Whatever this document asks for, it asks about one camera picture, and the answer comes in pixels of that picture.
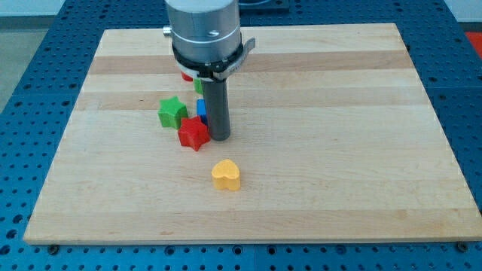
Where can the black clamp ring with lever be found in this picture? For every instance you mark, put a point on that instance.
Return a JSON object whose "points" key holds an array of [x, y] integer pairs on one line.
{"points": [[215, 71]]}

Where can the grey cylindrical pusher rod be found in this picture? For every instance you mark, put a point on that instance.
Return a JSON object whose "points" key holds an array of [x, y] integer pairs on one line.
{"points": [[217, 109]]}

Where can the red star block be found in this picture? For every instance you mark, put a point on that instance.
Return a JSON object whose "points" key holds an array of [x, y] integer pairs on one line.
{"points": [[193, 133]]}

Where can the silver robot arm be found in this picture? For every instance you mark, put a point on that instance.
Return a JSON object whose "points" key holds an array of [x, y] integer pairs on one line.
{"points": [[207, 44]]}

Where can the green star block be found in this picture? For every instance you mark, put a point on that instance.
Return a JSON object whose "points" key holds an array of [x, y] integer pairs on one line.
{"points": [[171, 112]]}

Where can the small green block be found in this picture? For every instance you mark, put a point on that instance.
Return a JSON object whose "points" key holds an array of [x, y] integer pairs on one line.
{"points": [[198, 87]]}

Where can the blue block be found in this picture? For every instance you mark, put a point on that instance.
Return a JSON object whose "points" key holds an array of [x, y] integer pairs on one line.
{"points": [[201, 111]]}

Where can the small red block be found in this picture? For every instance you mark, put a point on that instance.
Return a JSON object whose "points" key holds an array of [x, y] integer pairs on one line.
{"points": [[186, 77]]}

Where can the yellow heart block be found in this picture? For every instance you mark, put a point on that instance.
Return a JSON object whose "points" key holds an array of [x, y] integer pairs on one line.
{"points": [[226, 175]]}

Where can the wooden board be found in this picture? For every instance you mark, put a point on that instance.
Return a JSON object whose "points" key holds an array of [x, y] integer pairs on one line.
{"points": [[331, 128]]}

